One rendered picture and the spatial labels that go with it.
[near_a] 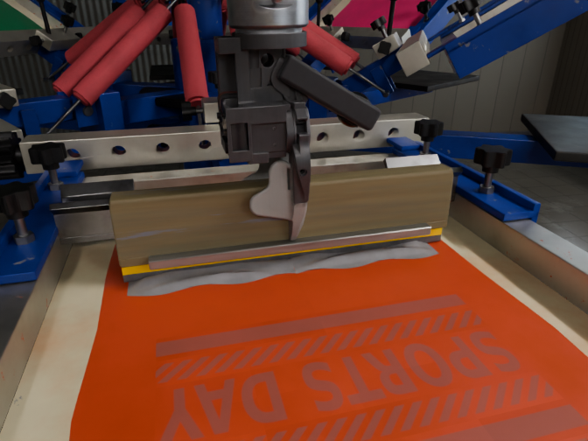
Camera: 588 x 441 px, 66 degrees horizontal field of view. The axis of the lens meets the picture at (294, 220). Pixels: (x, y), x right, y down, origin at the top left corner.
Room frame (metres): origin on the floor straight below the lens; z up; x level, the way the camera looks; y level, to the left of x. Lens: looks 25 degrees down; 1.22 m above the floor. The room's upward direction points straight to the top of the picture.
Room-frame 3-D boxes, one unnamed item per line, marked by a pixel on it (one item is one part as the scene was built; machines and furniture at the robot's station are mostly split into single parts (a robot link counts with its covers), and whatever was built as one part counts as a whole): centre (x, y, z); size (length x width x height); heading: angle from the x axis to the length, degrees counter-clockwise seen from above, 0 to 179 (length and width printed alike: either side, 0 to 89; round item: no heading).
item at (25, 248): (0.50, 0.30, 0.97); 0.30 x 0.05 x 0.07; 15
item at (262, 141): (0.46, 0.03, 1.14); 0.09 x 0.08 x 0.12; 105
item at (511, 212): (0.64, -0.24, 0.97); 0.30 x 0.05 x 0.07; 15
